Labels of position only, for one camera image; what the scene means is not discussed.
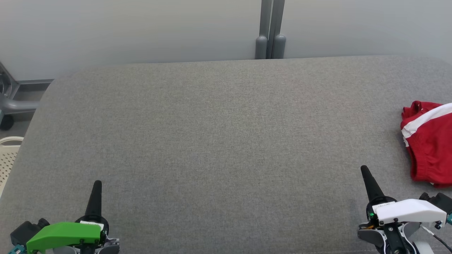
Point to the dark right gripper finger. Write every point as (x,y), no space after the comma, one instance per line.
(372,187)

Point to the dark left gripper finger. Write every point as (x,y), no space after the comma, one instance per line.
(95,201)

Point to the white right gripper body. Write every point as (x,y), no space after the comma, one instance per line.
(409,211)

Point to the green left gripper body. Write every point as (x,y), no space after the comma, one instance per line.
(63,234)

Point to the red shorts white stripe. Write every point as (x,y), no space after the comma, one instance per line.
(432,151)

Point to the cream perforated laundry basket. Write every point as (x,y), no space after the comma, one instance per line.
(7,158)

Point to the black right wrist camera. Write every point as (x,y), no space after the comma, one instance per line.
(439,201)

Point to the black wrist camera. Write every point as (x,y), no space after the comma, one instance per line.
(439,201)
(26,231)

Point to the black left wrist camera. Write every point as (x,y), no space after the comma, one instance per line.
(26,231)

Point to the grey wheeled metal frame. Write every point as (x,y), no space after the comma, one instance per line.
(10,104)

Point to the grey vertical partition post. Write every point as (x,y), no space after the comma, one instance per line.
(270,31)

